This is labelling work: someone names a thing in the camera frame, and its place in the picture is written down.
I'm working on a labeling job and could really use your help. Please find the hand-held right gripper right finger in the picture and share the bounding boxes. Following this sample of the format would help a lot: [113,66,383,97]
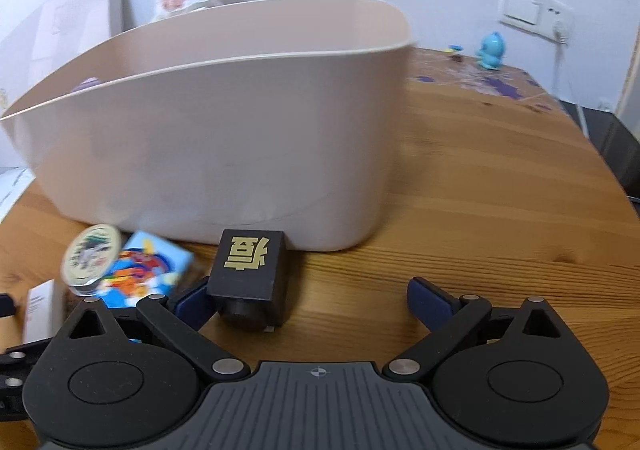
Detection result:
[382,276,572,384]

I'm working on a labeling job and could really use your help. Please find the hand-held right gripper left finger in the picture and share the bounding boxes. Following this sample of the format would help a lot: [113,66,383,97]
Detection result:
[62,276,252,384]

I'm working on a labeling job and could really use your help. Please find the black cube with gold character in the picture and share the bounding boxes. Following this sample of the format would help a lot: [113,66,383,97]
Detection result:
[207,229,291,331]

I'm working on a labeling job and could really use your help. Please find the beige plastic storage bin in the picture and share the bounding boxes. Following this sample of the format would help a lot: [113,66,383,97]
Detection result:
[0,0,414,253]

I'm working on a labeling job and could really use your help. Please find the small white box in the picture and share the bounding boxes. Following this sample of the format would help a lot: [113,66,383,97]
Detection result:
[21,279,70,347]

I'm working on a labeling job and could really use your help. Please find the colorful cartoon card box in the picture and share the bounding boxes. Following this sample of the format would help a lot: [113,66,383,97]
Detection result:
[96,230,195,311]

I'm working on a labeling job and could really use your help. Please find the white paper sheet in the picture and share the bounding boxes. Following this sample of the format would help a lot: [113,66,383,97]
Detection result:
[0,167,37,225]

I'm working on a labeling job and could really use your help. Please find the purple patterned table mat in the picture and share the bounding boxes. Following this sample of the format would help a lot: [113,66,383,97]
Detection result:
[406,46,569,117]

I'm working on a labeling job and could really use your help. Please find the purple item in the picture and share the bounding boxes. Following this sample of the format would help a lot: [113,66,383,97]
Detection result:
[69,76,104,95]

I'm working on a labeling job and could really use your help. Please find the blue cartoon figurine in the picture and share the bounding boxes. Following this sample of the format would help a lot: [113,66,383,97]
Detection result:
[473,30,506,72]

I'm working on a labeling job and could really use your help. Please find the white cardboard box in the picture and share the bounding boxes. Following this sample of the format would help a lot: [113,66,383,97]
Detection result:
[0,0,139,117]

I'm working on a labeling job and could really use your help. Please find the white plug with cable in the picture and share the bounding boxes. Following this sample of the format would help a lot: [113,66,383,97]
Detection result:
[549,8,590,137]

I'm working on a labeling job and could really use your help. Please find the white wall switch panel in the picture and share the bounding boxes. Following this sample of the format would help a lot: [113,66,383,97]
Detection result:
[497,0,575,38]

